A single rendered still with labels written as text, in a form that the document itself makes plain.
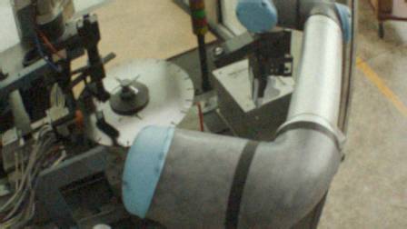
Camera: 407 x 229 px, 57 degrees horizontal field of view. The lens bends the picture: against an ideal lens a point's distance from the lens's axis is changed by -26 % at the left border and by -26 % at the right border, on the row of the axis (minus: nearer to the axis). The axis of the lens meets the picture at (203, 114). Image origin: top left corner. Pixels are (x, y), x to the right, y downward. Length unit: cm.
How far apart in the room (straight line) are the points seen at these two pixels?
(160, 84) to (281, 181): 82
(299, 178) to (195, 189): 11
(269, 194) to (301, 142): 7
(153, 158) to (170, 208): 6
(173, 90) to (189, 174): 75
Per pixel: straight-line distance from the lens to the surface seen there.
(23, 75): 135
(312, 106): 58
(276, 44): 99
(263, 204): 48
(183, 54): 169
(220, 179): 49
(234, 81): 132
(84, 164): 108
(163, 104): 121
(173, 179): 50
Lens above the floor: 176
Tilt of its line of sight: 44 degrees down
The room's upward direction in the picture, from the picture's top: 7 degrees counter-clockwise
